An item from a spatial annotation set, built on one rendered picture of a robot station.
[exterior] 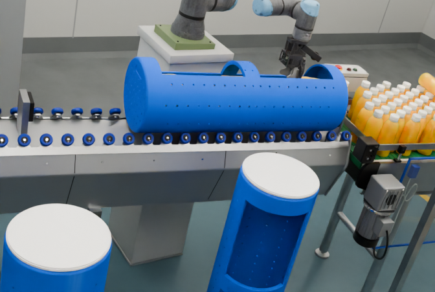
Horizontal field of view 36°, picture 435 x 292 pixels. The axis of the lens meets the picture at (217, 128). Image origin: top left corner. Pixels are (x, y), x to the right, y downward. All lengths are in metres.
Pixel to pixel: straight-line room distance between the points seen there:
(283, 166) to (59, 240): 0.90
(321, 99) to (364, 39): 4.59
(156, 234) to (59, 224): 1.47
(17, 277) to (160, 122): 0.88
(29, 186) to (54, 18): 2.97
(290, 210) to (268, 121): 0.49
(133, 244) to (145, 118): 1.05
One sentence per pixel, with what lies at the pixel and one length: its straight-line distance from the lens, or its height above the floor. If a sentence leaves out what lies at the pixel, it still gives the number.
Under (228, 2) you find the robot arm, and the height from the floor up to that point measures 1.34.
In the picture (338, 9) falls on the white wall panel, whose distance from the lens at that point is 6.83.
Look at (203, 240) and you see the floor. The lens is 3.62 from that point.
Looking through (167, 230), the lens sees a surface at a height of 0.19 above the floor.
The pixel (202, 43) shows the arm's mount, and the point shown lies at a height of 1.18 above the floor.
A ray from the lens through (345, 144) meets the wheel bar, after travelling 2.91.
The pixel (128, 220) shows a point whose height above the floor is 0.21.
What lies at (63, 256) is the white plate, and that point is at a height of 1.04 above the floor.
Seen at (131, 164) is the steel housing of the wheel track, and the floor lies 0.87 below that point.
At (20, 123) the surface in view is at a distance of 2.42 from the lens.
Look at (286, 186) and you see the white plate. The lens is 2.26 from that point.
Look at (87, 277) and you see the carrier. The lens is 1.79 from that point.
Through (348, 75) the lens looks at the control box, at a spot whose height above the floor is 1.09.
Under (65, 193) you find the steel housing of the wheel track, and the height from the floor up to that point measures 0.73.
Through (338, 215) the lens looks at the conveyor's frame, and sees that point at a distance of 3.61.
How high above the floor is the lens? 2.19
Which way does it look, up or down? 28 degrees down
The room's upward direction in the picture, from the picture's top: 14 degrees clockwise
